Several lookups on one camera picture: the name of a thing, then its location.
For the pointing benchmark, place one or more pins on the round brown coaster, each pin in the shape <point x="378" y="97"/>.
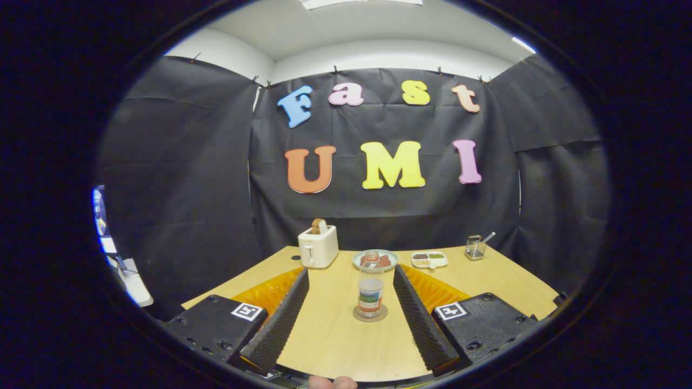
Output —
<point x="383" y="314"/>

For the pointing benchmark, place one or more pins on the white divided dish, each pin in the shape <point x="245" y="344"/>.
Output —
<point x="430" y="260"/>

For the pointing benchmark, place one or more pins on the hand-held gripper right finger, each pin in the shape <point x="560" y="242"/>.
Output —
<point x="421" y="324"/>

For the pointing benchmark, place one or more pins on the pale green plate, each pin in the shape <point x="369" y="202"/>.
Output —
<point x="394" y="260"/>

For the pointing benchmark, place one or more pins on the long ceiling light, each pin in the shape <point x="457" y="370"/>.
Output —
<point x="362" y="3"/>

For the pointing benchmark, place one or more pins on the wooden table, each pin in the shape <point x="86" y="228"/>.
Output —
<point x="335" y="346"/>

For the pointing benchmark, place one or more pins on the white toaster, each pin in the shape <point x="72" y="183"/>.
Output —
<point x="319" y="248"/>

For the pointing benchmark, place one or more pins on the small ceiling light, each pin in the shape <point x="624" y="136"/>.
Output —
<point x="524" y="45"/>

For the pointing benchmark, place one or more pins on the brown toast slice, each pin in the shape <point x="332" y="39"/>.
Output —
<point x="319" y="227"/>

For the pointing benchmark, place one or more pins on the clear plastic juice bottle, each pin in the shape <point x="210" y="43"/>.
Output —
<point x="371" y="297"/>

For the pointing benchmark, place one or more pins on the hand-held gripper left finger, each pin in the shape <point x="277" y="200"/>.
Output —
<point x="281" y="324"/>

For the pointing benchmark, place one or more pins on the white spoon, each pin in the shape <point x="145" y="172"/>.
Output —
<point x="489" y="236"/>

